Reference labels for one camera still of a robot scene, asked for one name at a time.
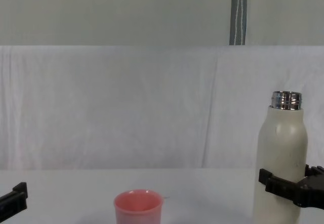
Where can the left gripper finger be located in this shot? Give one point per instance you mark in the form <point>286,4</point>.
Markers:
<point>15,198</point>

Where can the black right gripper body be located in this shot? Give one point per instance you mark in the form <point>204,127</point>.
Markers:
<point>312,192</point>

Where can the grey striped post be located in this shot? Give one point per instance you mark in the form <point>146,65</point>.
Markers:
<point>238,12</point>

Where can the white table cloth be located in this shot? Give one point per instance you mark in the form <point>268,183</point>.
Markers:
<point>76,196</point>

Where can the pink plastic cup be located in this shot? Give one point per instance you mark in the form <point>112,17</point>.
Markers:
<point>138,208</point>

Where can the cream vacuum bottle steel neck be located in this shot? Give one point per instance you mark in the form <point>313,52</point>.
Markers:
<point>278,145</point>

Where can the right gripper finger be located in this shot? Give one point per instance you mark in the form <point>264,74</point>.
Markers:
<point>278,187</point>
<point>315,171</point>

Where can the white wrinkled curtain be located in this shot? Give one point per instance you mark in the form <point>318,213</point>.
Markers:
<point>126,107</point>

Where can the pale smooth backdrop curtain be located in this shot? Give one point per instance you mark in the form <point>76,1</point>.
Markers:
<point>114,11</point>

